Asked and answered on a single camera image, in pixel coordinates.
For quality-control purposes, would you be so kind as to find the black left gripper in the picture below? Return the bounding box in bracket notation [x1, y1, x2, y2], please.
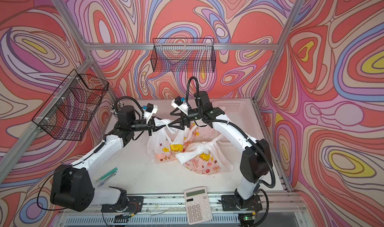
[128, 117, 169, 138]

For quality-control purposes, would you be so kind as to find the white printed plastic bag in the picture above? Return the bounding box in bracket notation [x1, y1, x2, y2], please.
[176, 135, 234, 175]

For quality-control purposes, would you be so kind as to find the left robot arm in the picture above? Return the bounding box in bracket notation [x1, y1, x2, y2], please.
[50, 103, 158, 212]

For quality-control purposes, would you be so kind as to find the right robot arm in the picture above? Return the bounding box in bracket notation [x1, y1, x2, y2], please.
[169, 91, 276, 210]

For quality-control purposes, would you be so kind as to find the metal pen cup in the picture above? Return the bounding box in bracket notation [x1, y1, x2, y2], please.
[110, 101, 124, 116]

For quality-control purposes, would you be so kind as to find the green pen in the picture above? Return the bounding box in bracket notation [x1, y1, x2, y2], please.
[96, 167, 119, 187]

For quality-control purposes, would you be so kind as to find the white plastic basket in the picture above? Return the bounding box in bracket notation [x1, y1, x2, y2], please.
[213, 99, 263, 138]

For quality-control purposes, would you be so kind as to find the pink desk calculator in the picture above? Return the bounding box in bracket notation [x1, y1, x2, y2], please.
[184, 187, 213, 225]

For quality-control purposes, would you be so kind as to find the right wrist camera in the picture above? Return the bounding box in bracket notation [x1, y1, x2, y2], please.
[171, 96, 190, 115]

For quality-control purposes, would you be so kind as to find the black wire basket left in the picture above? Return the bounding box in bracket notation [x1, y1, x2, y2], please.
[32, 70, 109, 141]

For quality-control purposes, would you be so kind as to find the black wire basket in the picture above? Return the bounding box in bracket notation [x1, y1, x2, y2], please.
[32, 70, 109, 141]
[151, 37, 216, 73]

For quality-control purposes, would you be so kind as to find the black wire basket rear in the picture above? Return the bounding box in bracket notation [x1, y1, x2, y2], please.
[151, 37, 216, 73]

